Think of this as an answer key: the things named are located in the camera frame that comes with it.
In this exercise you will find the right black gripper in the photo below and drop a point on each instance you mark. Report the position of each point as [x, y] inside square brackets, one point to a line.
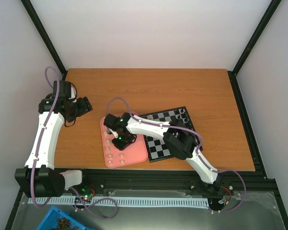
[121, 147]

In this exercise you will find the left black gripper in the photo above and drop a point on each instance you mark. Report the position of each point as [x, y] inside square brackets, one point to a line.
[86, 107]

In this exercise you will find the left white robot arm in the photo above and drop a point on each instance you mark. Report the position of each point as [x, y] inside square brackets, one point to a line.
[38, 177]

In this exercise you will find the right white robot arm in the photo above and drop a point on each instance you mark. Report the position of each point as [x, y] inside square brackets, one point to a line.
[179, 140]

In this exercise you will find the left controller board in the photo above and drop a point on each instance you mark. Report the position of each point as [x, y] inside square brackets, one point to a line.
[88, 192]

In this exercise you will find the controller board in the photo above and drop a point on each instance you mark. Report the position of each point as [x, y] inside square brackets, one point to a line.
[226, 198]
[88, 192]

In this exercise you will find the right controller board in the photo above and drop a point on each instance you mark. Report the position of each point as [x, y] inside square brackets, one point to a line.
[226, 198]

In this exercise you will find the pink plastic tray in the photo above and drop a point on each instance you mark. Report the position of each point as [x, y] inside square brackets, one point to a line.
[135, 153]

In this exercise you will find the black white chessboard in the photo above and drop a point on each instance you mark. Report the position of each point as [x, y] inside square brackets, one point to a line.
[157, 150]

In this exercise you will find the blue plastic bin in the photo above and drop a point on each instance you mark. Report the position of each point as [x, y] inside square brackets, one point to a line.
[57, 219]

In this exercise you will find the light blue cable duct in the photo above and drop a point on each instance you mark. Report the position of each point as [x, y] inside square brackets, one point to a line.
[128, 201]

